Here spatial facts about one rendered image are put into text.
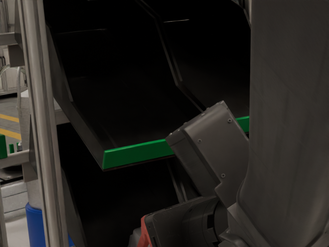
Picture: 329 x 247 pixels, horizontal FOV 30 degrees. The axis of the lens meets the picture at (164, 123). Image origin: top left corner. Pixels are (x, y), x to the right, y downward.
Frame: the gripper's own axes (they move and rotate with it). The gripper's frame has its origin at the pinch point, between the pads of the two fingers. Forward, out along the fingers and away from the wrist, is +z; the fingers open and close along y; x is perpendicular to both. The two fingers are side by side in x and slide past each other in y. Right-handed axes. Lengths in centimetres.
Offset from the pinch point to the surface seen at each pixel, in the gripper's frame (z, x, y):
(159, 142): -6.6, -9.6, 0.3
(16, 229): 123, -13, -22
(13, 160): 22.1, -16.0, 5.4
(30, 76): 1.6, -21.0, 7.6
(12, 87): 876, -272, -302
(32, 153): 17.8, -15.8, 4.2
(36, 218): 89, -12, -17
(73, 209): 7.0, -6.6, 5.5
